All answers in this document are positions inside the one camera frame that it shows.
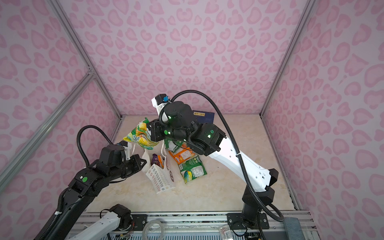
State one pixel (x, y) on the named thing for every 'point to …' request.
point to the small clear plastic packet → (225, 232)
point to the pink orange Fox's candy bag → (161, 161)
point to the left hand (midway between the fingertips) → (148, 159)
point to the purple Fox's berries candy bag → (155, 160)
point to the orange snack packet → (181, 155)
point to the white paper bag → (161, 179)
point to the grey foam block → (293, 228)
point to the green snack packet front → (191, 169)
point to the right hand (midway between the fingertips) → (145, 124)
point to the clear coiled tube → (144, 234)
